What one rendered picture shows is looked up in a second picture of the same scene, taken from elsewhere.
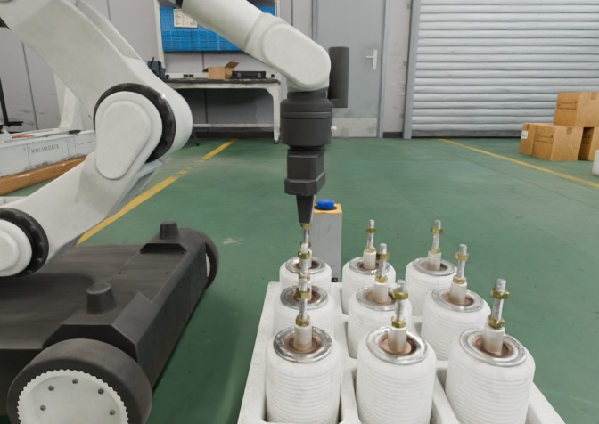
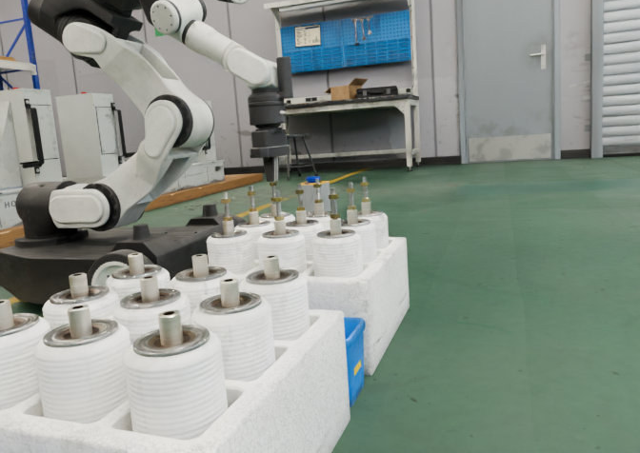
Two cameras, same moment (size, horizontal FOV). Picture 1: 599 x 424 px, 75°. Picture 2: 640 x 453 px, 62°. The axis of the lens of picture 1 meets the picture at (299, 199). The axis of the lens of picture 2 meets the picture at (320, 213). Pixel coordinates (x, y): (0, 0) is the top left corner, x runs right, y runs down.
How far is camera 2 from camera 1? 78 cm
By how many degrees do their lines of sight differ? 19
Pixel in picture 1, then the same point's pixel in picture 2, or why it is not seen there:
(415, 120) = (609, 132)
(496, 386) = (323, 249)
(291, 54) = (244, 66)
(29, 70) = not seen: hidden behind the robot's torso
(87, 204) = (142, 178)
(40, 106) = not seen: hidden behind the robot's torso
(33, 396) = (99, 282)
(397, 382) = (268, 246)
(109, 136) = (150, 128)
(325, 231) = (310, 199)
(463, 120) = not seen: outside the picture
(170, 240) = (209, 217)
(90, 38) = (144, 69)
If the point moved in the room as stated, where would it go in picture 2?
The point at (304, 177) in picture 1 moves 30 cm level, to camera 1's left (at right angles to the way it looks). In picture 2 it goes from (261, 146) to (153, 153)
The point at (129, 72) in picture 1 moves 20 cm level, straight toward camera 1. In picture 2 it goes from (165, 88) to (148, 80)
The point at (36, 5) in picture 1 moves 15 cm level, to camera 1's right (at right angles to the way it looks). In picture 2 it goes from (114, 53) to (162, 47)
